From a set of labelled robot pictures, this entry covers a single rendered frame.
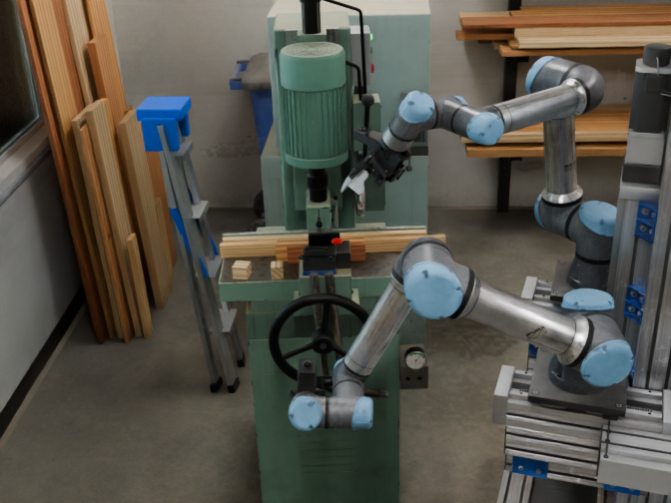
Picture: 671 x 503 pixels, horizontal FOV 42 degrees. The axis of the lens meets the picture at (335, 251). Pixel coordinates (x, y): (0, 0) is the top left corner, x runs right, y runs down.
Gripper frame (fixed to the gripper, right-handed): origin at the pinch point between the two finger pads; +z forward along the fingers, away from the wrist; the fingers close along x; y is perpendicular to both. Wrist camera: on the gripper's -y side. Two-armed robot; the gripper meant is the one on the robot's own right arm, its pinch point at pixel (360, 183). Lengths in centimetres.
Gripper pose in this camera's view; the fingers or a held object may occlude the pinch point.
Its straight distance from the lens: 238.2
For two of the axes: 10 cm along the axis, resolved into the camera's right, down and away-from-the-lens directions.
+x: 7.5, -3.2, 5.7
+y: 5.5, 7.8, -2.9
